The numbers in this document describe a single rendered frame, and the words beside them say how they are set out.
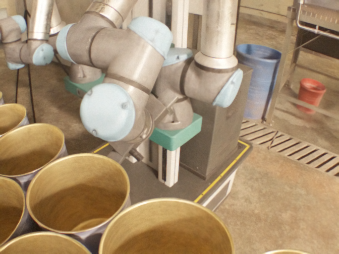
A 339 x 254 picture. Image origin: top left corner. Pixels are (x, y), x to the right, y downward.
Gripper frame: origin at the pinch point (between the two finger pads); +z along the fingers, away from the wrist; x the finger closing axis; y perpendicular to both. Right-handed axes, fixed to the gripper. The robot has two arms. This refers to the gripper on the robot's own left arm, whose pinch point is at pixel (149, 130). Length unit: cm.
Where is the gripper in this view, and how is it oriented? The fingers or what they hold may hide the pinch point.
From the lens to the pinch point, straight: 64.6
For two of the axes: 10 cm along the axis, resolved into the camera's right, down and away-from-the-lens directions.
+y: 7.4, 6.6, -1.6
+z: 1.2, 1.0, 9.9
